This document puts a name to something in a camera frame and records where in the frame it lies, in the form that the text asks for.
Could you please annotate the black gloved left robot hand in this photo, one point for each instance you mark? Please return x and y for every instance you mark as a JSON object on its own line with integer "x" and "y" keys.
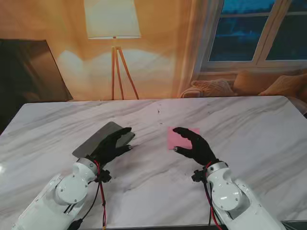
{"x": 109, "y": 148}

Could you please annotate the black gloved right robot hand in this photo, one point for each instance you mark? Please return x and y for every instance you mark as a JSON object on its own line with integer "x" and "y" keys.
{"x": 200, "y": 151}

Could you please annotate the grey fabric storage pouch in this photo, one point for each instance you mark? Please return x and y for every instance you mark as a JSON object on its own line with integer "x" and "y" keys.
{"x": 103, "y": 134}

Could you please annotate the pink blue-backed paper sheet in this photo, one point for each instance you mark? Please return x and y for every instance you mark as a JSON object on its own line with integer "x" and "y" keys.
{"x": 172, "y": 141}

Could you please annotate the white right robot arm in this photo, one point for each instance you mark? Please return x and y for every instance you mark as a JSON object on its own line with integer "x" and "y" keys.
{"x": 227, "y": 191}

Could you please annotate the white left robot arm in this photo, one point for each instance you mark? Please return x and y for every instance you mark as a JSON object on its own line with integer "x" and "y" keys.
{"x": 72, "y": 189}

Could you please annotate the beige knit cushion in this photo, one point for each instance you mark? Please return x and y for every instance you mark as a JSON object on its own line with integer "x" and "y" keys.
{"x": 211, "y": 87}

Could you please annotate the plain orange cushion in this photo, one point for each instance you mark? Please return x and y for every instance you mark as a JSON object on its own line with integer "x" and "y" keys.
{"x": 251, "y": 82}

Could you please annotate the cream sheer curtain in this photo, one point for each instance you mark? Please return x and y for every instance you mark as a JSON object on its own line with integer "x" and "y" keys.
{"x": 192, "y": 48}

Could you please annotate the orange knit cushion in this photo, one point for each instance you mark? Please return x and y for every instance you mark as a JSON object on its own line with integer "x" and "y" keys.
{"x": 287, "y": 85}

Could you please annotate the beige sofa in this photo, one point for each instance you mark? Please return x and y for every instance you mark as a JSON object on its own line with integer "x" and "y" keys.
{"x": 299, "y": 103}

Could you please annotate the white framed night window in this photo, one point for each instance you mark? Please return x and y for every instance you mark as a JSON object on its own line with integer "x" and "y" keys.
{"x": 239, "y": 36}

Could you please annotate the tripod floor lamp white shade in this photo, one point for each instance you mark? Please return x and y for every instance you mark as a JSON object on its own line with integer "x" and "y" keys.
{"x": 112, "y": 19}

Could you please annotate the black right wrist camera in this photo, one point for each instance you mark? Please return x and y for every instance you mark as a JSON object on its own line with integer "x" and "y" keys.
{"x": 197, "y": 177}

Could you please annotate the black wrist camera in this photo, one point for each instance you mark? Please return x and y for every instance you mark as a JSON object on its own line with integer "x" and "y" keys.
{"x": 197, "y": 177}
{"x": 104, "y": 176}

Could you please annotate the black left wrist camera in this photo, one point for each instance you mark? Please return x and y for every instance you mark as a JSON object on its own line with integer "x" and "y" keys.
{"x": 104, "y": 176}

